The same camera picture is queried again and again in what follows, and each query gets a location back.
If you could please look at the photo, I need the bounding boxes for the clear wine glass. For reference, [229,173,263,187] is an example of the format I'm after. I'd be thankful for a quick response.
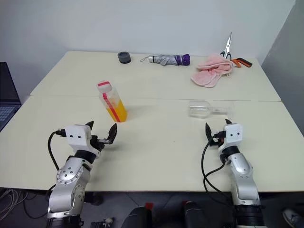
[188,100,235,119]

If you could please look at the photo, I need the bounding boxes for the white red-striped bottle cap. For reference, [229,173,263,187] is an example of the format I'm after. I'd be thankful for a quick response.
[96,80,113,93]

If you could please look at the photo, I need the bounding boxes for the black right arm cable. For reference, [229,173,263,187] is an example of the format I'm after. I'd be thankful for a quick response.
[201,131,236,206]

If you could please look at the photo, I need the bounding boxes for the pink towel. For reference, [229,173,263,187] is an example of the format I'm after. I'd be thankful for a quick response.
[190,53,235,89]

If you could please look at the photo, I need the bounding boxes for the grey shoe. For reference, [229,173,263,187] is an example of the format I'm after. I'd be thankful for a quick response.
[282,208,304,228]

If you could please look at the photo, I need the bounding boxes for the small black white device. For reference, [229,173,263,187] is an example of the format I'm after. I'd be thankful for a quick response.
[91,217,115,228]

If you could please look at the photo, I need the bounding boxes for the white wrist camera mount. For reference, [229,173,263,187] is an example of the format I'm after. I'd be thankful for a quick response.
[224,123,243,146]
[64,124,92,152]

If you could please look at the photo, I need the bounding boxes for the folded grey purple umbrella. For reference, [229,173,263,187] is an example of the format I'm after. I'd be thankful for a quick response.
[140,54,191,67]

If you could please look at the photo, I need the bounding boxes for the dark rounded shape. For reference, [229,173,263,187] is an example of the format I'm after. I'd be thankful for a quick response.
[123,206,153,228]
[182,200,208,228]

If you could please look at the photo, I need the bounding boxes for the dark laptop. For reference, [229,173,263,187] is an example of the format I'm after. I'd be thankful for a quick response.
[0,61,22,133]

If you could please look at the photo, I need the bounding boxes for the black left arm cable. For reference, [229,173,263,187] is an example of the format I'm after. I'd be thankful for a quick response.
[47,129,67,172]

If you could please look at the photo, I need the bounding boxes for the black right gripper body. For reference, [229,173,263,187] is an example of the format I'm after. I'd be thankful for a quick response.
[209,131,226,149]

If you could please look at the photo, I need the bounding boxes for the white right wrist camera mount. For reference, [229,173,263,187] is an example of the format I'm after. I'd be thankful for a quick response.
[224,123,243,146]

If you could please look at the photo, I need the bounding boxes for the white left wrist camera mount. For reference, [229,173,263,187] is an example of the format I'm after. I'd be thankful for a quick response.
[64,124,92,152]

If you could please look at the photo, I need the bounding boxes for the floor cable bundle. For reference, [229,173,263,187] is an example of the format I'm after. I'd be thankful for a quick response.
[0,188,49,219]

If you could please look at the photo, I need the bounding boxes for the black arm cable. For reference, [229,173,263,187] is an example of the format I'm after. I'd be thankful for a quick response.
[201,131,236,206]
[47,129,67,172]

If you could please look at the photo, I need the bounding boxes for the silver scissors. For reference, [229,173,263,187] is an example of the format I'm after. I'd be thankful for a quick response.
[219,31,233,61]

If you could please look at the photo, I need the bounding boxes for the plastic bottle with orange juice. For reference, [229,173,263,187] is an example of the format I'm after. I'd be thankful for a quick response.
[96,80,128,123]

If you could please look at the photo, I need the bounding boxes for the orange black hand tool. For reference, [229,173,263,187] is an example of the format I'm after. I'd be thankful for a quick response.
[231,57,253,69]

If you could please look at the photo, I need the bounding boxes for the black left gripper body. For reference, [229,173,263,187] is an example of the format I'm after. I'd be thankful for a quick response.
[89,134,113,152]

